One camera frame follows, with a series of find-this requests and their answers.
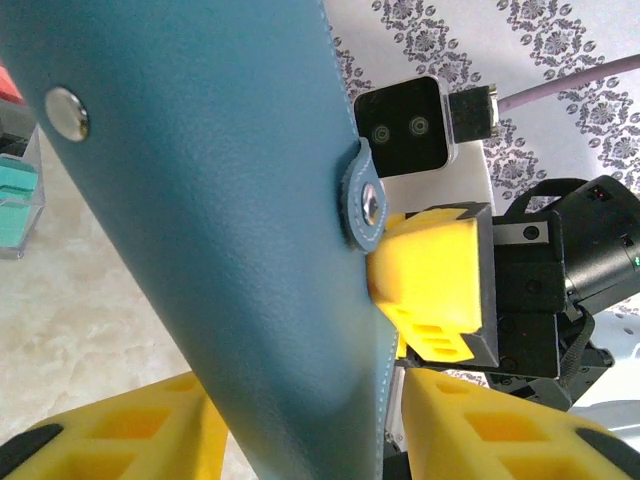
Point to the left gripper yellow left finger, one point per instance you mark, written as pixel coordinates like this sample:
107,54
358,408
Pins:
125,440

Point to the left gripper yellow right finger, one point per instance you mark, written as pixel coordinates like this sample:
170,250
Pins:
500,450

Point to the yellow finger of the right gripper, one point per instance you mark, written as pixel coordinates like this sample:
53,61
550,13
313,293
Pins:
430,270

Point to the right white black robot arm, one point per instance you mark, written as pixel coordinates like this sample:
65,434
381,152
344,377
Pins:
625,380

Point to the teal card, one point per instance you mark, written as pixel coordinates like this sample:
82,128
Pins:
15,225

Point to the dark card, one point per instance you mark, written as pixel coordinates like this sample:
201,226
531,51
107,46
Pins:
12,120

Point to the white and red card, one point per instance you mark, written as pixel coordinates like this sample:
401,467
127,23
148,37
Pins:
10,87

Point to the clear packet with colourful contents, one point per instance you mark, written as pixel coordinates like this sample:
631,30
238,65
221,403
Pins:
39,165

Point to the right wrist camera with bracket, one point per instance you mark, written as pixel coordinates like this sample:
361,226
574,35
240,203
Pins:
405,130

